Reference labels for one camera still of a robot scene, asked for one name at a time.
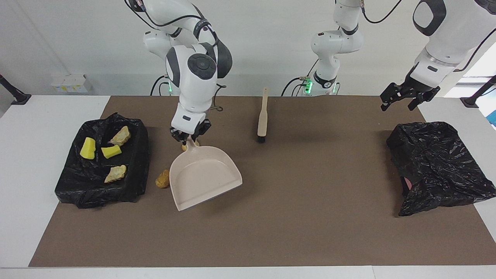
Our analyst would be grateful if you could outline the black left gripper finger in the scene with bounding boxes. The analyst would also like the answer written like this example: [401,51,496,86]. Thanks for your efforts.
[380,83,407,112]
[407,88,441,111]

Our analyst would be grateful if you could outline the beige plastic dustpan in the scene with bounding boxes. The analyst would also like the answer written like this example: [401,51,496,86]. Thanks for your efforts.
[169,136,243,212]

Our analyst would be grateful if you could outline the pale bread chunk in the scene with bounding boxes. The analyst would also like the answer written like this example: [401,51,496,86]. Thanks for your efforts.
[110,126,131,146]

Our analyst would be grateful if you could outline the beige hand brush black bristles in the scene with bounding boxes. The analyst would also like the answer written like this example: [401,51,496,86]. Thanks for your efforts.
[257,88,269,143]

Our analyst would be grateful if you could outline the yellow sponge chunk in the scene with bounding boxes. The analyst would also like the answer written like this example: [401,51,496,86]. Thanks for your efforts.
[80,137,96,160]
[101,145,122,159]

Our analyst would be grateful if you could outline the black bag lined bin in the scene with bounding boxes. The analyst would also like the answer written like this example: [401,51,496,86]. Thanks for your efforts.
[54,112,150,210]
[386,121,496,217]

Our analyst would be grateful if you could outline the brown bread roll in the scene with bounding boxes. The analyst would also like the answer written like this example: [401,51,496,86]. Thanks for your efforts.
[155,169,171,189]

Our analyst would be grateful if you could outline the brown table mat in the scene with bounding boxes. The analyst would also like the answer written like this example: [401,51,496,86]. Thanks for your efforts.
[28,96,496,268]

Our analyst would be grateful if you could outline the black right base cable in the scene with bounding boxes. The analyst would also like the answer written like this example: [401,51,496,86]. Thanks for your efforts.
[150,76,171,96]

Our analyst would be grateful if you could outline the black base cable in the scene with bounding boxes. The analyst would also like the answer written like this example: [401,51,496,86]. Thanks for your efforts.
[281,58,322,96]
[150,76,171,96]

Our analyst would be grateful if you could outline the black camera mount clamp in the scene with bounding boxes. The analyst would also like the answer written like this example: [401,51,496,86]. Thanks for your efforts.
[460,75,496,108]
[0,74,32,105]

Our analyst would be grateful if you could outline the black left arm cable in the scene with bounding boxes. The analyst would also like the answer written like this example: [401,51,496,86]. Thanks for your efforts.
[360,0,496,72]

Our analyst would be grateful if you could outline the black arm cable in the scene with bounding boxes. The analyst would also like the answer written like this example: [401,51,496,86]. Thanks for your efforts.
[124,0,227,113]
[360,0,496,72]

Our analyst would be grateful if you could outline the black left base cable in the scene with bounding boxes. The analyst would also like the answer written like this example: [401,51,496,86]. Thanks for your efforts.
[281,58,322,96]

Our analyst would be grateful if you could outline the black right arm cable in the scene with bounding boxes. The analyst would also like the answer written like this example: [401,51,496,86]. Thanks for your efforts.
[124,0,227,113]

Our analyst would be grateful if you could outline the white wall power box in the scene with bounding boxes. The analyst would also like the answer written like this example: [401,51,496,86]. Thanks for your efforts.
[51,74,93,93]

